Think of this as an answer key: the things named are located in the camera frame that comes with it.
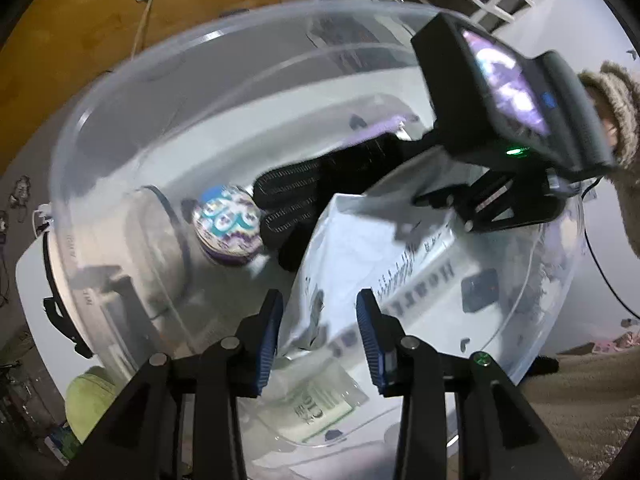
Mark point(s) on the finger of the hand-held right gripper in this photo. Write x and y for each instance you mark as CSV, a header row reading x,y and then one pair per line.
x,y
525,210

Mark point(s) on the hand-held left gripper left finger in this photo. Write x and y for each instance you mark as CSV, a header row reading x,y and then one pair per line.
x,y
267,345

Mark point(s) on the black leather glove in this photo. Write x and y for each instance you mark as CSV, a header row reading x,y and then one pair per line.
x,y
320,185

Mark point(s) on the white wet wipes pack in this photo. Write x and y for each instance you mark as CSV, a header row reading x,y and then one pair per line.
x,y
400,270

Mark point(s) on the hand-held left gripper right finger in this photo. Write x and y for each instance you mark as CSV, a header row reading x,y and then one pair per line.
x,y
372,345

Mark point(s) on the blue packet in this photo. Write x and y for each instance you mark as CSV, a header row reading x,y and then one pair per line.
x,y
62,442

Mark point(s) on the clear plastic storage container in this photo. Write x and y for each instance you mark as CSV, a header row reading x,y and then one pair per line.
x,y
125,125

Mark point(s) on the round patterned tin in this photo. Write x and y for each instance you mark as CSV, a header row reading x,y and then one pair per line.
x,y
227,222

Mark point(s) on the small black case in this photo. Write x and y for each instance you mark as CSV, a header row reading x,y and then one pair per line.
x,y
480,290

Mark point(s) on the white appliance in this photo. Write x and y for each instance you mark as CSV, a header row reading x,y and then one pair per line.
x,y
35,280

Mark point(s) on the clear bottle with green label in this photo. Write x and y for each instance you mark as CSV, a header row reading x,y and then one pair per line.
x,y
320,400

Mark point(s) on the green plush toy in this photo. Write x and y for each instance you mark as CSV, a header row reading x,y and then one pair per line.
x,y
90,405

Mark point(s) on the beige fuzzy clothing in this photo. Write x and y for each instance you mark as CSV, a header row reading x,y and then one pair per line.
x,y
590,410

